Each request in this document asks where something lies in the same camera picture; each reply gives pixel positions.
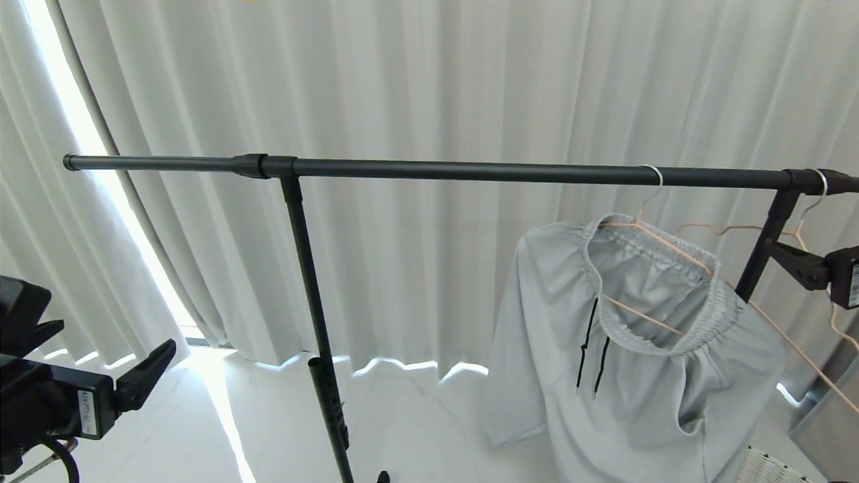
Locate black clothes rack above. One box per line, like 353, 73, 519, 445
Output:
62, 153, 859, 483

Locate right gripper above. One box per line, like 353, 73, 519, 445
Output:
765, 239, 859, 311

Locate black cable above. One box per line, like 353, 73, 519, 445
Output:
37, 435, 81, 483

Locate white laundry basket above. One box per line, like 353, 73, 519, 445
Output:
734, 446, 814, 483

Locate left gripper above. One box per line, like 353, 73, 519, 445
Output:
0, 339, 177, 457

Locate pale grey shorts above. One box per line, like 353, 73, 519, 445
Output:
482, 213, 786, 483

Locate pink clothes hanger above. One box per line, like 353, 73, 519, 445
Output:
676, 168, 859, 356
599, 164, 859, 413

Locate white curtain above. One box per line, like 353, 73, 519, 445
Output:
0, 0, 189, 370
57, 0, 859, 403

